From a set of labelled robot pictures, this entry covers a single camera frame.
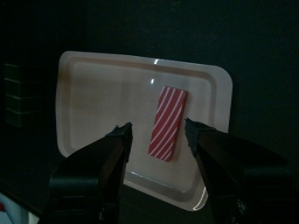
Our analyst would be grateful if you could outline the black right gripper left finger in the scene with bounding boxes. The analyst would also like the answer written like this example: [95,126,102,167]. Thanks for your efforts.
[39,122,134,224]

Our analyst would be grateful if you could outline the pink rectangular plastic plate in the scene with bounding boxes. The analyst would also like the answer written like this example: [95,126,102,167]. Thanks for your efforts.
[55,50,234,212]

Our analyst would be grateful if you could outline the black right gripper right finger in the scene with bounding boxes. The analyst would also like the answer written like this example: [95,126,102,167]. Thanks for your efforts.
[185,117,299,224]

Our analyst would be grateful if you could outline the red white striped toy slice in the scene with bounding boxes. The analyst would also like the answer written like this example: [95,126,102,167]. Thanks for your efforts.
[147,85,190,163]

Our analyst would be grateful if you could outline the dark green ribbed block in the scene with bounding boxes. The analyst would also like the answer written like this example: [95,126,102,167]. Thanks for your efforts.
[4,62,43,130]

